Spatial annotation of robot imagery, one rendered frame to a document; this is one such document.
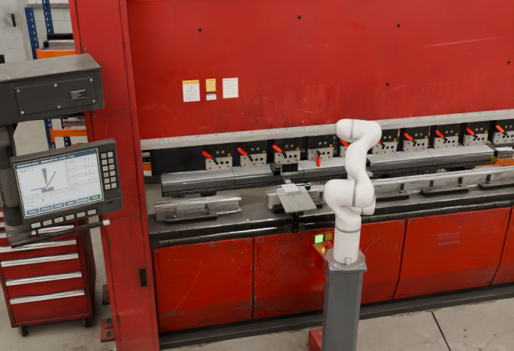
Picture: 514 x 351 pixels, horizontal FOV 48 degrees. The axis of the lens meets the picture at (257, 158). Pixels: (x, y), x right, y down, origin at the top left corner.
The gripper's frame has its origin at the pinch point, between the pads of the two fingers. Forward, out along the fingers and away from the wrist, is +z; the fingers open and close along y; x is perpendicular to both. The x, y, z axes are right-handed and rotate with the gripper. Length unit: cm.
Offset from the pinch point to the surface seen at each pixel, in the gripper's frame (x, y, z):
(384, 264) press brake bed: 41, -18, 41
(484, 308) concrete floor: 115, 3, 84
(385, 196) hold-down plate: 40.6, -28.4, -3.9
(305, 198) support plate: -13.5, -29.7, -13.3
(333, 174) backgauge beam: 22, -63, -3
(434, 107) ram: 68, -33, -59
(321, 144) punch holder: 0, -42, -41
